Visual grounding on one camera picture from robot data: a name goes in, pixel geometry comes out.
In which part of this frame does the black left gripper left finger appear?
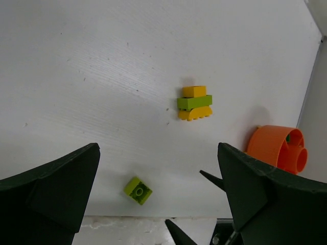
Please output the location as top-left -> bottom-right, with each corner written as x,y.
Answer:
1,143 -> 100,244

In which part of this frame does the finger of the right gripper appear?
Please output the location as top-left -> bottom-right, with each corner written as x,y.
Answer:
165,219 -> 196,245

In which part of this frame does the lime green long lego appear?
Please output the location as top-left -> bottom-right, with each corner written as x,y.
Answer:
177,95 -> 213,111

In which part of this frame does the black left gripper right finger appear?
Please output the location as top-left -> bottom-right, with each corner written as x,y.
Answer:
218,142 -> 326,244

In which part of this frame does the orange round divided container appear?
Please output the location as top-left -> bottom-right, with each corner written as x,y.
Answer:
245,125 -> 308,175

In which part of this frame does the yellow square lego brick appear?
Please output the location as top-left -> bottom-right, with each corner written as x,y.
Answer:
182,86 -> 207,98

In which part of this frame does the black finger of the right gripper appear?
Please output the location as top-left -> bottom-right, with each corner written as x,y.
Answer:
199,170 -> 225,191

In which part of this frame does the yellow curved lego piece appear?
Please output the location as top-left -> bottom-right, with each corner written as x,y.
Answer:
178,106 -> 213,121

